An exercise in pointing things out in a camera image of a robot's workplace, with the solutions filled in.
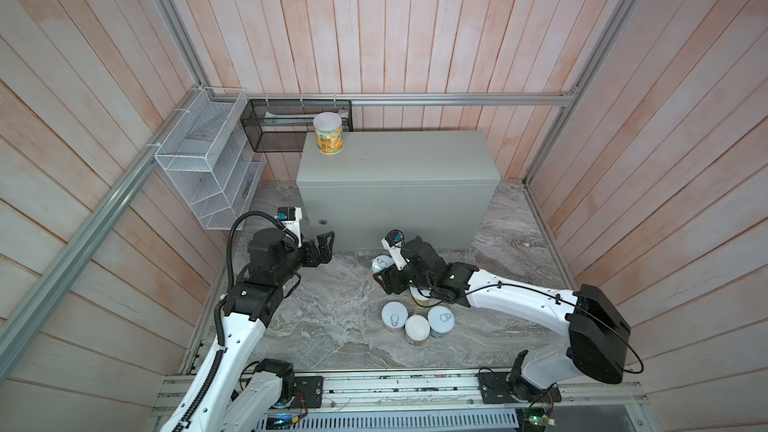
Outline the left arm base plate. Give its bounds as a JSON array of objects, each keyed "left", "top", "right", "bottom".
[{"left": 268, "top": 375, "right": 324, "bottom": 410}]

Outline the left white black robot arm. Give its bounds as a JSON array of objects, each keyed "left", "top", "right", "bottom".
[{"left": 162, "top": 228, "right": 335, "bottom": 431}]

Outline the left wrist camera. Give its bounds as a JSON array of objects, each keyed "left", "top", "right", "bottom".
[{"left": 276, "top": 207, "right": 303, "bottom": 237}]

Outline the orange label can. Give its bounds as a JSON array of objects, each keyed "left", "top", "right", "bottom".
[{"left": 371, "top": 255, "right": 395, "bottom": 274}]

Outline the grey metal cabinet box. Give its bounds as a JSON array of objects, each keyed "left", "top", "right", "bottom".
[{"left": 296, "top": 130, "right": 501, "bottom": 252}]

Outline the blue label can front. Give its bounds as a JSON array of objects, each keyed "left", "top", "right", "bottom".
[{"left": 427, "top": 305, "right": 455, "bottom": 338}]

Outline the white wire mesh shelf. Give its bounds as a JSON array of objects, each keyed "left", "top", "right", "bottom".
[{"left": 155, "top": 87, "right": 264, "bottom": 231}]

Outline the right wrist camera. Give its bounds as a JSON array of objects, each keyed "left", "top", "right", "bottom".
[{"left": 382, "top": 229, "right": 405, "bottom": 252}]

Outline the aluminium front rail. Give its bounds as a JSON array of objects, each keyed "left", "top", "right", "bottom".
[{"left": 295, "top": 368, "right": 649, "bottom": 413}]

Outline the black mesh basket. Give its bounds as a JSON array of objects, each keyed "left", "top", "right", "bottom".
[{"left": 240, "top": 98, "right": 354, "bottom": 153}]

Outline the pink label can front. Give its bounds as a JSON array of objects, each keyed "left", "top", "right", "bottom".
[{"left": 381, "top": 301, "right": 409, "bottom": 333}]

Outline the yellow label can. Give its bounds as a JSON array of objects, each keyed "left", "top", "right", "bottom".
[{"left": 313, "top": 112, "right": 343, "bottom": 155}]

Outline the yellow can centre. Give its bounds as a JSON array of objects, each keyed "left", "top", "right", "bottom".
[{"left": 409, "top": 287, "right": 431, "bottom": 307}]

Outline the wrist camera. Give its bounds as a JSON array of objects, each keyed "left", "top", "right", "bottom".
[
  {"left": 382, "top": 229, "right": 405, "bottom": 252},
  {"left": 276, "top": 207, "right": 303, "bottom": 237}
]

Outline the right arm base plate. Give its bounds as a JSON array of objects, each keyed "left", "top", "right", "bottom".
[{"left": 476, "top": 367, "right": 562, "bottom": 404}]

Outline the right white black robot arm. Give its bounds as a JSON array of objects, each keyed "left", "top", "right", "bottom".
[{"left": 373, "top": 230, "right": 632, "bottom": 403}]

